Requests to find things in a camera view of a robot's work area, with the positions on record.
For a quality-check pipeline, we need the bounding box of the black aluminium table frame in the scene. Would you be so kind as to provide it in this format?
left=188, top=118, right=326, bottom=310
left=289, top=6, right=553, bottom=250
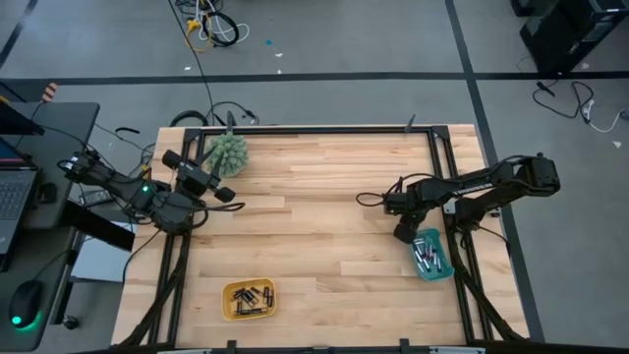
left=111, top=124, right=531, bottom=354

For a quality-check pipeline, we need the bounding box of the small black desk device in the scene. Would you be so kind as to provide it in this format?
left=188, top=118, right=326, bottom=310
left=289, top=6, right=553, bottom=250
left=36, top=181, right=58, bottom=206

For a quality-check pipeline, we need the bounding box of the long black floor cable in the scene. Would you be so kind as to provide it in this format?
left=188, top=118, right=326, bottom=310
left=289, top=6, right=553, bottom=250
left=168, top=0, right=217, bottom=127

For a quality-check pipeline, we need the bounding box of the yellow cable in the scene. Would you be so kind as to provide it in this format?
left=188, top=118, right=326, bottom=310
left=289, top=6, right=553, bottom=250
left=184, top=17, right=214, bottom=54

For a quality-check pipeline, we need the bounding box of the laptop computer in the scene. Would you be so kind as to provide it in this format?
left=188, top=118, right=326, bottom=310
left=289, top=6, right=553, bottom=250
left=0, top=137, right=41, bottom=256

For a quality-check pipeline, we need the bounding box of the black computer mouse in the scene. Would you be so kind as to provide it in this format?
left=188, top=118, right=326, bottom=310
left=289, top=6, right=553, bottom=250
left=8, top=278, right=44, bottom=329

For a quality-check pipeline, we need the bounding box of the white floor cable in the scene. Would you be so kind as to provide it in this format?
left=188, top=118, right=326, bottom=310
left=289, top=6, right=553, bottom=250
left=581, top=97, right=629, bottom=135

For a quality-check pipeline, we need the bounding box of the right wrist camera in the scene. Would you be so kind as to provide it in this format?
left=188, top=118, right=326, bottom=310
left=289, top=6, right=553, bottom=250
left=392, top=222, right=421, bottom=246

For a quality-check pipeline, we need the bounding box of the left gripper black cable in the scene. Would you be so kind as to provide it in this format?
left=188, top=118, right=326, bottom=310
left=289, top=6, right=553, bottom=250
left=194, top=200, right=247, bottom=230

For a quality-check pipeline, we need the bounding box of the thick black cable loop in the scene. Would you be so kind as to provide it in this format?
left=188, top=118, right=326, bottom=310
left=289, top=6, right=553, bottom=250
left=169, top=100, right=260, bottom=129

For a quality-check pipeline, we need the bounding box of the black power supply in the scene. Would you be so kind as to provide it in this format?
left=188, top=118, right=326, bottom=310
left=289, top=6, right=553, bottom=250
left=78, top=190, right=118, bottom=207

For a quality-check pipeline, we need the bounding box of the teal plastic bin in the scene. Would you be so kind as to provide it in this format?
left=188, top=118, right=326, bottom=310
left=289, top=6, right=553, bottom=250
left=409, top=227, right=456, bottom=283

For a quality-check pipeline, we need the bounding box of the black desk leg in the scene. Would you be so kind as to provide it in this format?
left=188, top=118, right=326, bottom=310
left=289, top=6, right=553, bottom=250
left=63, top=199, right=137, bottom=253

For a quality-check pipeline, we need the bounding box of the black cabinet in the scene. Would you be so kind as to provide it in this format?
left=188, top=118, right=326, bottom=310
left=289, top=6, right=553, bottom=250
left=510, top=0, right=629, bottom=76

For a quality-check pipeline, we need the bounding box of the green potted artificial plant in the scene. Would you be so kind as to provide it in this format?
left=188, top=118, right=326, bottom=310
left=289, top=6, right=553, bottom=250
left=203, top=132, right=251, bottom=178

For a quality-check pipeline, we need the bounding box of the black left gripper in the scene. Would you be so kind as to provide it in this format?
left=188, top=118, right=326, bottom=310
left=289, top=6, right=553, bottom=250
left=160, top=145, right=223, bottom=198

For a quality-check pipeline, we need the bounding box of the coiled black cable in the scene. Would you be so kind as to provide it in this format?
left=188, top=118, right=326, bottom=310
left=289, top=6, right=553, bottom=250
left=205, top=9, right=241, bottom=48

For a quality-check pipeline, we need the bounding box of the white panel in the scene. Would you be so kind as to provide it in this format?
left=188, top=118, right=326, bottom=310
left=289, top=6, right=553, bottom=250
left=70, top=219, right=135, bottom=285

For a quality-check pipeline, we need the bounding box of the black desk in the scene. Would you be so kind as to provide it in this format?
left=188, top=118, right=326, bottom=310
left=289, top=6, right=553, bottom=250
left=0, top=100, right=102, bottom=353

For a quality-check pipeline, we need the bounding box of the yellow plastic bin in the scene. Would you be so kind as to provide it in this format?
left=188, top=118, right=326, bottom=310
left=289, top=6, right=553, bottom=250
left=220, top=277, right=278, bottom=323

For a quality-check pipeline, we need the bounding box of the black monitor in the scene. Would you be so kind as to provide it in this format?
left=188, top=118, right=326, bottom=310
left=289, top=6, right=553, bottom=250
left=0, top=100, right=46, bottom=137

